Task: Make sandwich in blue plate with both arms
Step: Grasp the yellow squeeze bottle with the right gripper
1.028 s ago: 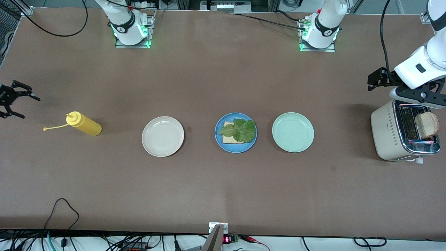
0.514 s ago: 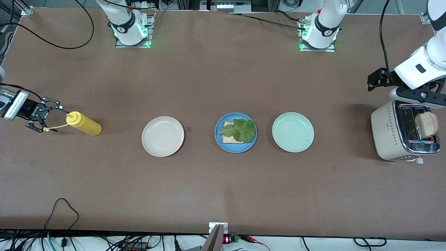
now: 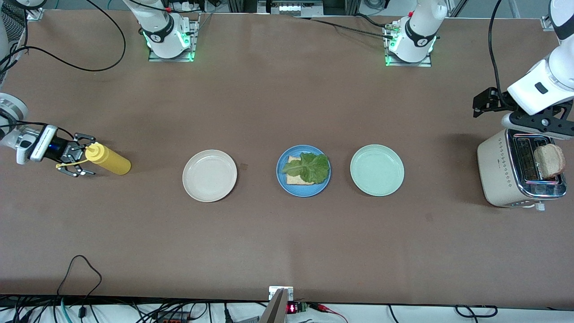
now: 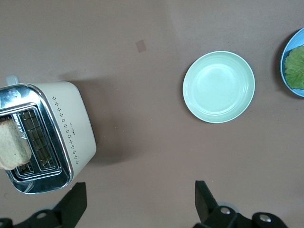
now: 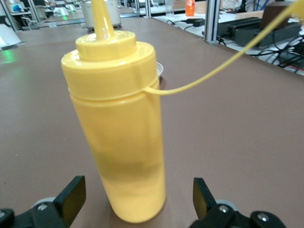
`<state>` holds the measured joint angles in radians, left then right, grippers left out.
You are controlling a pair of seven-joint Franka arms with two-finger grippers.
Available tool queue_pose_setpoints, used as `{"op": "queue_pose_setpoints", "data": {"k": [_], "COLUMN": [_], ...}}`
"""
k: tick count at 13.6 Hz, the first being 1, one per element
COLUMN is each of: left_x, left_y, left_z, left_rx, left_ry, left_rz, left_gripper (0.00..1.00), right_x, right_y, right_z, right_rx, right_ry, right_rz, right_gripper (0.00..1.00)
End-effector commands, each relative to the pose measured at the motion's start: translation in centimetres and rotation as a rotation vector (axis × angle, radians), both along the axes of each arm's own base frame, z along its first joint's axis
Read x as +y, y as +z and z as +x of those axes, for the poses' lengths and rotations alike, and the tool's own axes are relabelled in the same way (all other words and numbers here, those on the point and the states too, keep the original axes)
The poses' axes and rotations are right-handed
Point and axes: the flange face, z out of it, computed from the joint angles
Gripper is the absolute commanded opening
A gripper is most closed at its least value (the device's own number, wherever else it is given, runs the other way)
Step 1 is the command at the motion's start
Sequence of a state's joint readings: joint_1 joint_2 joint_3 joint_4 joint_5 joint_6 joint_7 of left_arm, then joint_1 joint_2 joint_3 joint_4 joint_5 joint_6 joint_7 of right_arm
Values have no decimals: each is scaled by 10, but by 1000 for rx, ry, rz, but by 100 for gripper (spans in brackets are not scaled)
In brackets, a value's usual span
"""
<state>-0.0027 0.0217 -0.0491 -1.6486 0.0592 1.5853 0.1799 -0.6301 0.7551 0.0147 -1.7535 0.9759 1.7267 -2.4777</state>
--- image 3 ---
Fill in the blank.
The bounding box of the black white checked fabric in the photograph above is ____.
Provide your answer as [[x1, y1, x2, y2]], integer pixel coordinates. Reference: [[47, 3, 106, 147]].
[[0, 11, 25, 83]]

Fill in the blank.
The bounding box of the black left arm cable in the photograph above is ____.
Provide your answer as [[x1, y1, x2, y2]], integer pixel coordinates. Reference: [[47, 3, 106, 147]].
[[488, 0, 503, 97]]

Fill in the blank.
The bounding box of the aluminium arm base plate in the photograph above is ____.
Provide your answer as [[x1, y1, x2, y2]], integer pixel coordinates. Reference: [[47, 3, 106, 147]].
[[385, 25, 433, 68], [148, 13, 199, 62]]

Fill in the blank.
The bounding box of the green lettuce leaf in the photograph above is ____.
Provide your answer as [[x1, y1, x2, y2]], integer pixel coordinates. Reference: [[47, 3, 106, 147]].
[[281, 152, 331, 185]]

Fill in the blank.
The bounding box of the cream chrome toaster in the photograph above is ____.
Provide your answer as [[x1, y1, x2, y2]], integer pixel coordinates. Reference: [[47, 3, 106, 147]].
[[477, 128, 568, 212]]

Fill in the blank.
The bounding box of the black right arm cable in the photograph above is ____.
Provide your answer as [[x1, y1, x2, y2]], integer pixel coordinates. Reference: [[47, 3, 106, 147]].
[[0, 0, 126, 140]]

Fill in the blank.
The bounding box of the beige plate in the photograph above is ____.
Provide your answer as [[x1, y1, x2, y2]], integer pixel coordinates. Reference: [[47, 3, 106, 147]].
[[182, 149, 238, 203]]

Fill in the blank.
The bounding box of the round brown bread slice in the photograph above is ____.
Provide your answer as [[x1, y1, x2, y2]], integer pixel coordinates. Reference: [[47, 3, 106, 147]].
[[534, 144, 566, 179]]

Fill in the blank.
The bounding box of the blue plate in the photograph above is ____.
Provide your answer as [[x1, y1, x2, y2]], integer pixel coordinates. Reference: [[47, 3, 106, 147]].
[[276, 144, 332, 198]]

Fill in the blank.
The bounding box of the black cable to arm base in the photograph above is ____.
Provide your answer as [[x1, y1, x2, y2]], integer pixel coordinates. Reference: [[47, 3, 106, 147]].
[[294, 16, 397, 40]]

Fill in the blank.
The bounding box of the pale green plate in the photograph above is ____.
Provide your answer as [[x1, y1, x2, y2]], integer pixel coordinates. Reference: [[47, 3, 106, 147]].
[[350, 144, 405, 197]]

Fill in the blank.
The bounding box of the square toasted bread slice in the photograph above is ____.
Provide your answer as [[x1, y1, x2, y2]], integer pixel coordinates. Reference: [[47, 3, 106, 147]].
[[286, 155, 315, 185]]

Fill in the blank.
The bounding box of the grey metal equipment box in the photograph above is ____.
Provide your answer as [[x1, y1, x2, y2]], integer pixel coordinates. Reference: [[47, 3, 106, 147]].
[[258, 0, 323, 17]]

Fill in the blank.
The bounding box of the thin black cable loop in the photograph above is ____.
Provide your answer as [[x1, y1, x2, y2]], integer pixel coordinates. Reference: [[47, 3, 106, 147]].
[[57, 255, 103, 310]]

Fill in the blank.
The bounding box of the grey camera mount pole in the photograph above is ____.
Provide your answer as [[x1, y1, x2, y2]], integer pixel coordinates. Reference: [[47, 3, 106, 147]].
[[259, 288, 289, 323]]

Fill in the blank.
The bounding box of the white mount bracket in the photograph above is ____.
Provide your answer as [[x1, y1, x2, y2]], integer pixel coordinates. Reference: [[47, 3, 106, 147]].
[[268, 286, 294, 301]]

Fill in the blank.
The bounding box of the yellow mustard squeeze bottle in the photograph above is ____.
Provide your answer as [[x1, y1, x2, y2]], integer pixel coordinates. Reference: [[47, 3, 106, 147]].
[[56, 143, 132, 176]]

